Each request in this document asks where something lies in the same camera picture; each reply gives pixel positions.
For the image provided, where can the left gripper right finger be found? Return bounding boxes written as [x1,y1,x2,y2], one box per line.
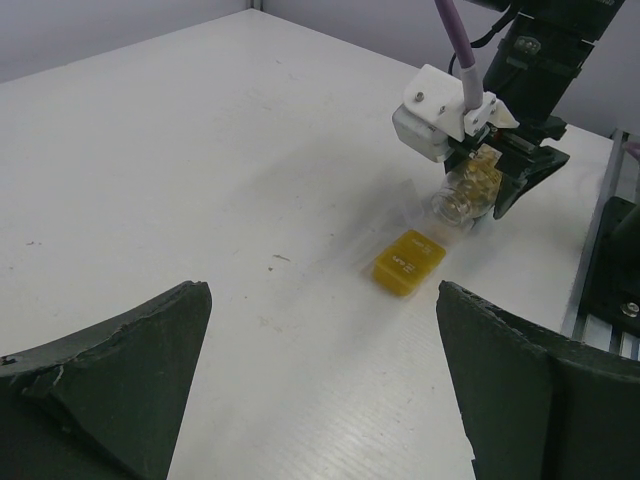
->
[436,281,639,479]

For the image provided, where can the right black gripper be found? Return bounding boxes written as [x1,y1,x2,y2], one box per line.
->
[444,115,570,219]

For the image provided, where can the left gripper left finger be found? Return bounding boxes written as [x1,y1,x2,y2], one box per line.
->
[1,281,212,479]

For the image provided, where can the clear bottle yellow pills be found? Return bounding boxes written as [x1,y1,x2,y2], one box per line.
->
[431,144,503,227]

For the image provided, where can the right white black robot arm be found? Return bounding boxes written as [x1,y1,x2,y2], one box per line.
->
[445,0,624,219]

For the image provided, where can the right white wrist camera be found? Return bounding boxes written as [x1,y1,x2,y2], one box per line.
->
[392,64,519,163]

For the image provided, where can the aluminium mounting rail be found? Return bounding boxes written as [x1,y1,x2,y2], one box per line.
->
[561,129,639,361]

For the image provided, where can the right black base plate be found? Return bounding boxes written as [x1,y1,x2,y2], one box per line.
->
[581,196,639,337]

